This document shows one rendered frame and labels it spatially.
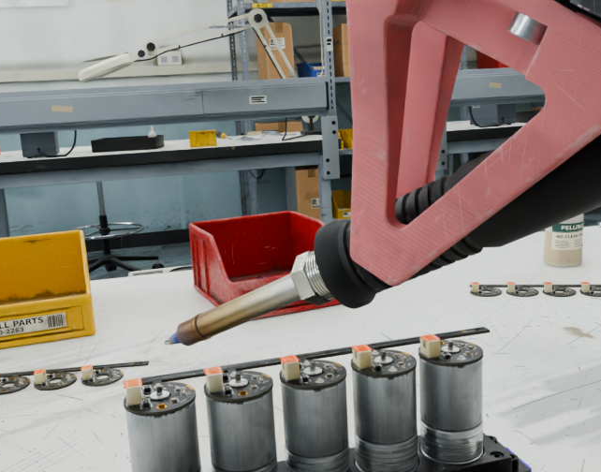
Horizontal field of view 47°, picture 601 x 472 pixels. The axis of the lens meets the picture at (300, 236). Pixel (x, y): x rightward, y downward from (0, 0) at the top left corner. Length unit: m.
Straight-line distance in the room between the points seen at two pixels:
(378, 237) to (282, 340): 0.32
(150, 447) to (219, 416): 0.03
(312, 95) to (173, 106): 0.50
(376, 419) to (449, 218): 0.12
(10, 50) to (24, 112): 2.19
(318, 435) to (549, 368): 0.21
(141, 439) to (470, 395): 0.12
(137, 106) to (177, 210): 2.24
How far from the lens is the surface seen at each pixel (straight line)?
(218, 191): 4.69
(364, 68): 0.16
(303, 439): 0.26
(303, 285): 0.19
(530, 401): 0.39
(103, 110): 2.50
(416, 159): 0.19
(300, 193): 4.35
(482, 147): 2.92
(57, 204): 4.68
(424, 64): 0.19
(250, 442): 0.25
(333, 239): 0.18
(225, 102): 2.52
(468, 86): 2.81
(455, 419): 0.28
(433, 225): 0.16
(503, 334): 0.49
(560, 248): 0.66
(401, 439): 0.27
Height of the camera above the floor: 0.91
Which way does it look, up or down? 11 degrees down
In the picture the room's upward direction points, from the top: 3 degrees counter-clockwise
